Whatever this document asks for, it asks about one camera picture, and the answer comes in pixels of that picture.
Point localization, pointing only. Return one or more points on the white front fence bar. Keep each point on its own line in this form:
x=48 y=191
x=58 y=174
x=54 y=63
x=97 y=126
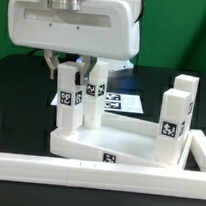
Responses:
x=90 y=174

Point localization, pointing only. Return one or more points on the white fence bar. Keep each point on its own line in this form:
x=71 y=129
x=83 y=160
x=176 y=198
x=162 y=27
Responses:
x=90 y=174
x=198 y=148

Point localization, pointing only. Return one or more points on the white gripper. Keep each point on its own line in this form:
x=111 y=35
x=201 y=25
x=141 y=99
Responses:
x=100 y=28

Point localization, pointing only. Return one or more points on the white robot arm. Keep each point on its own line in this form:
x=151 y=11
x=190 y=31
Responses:
x=92 y=28

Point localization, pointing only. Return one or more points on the white desk top tray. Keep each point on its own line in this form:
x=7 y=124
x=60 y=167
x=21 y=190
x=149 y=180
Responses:
x=125 y=141

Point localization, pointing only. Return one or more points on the white right fence bar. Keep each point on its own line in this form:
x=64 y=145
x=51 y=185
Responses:
x=198 y=148

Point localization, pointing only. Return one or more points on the fiducial marker sheet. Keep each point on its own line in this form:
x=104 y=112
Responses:
x=119 y=102

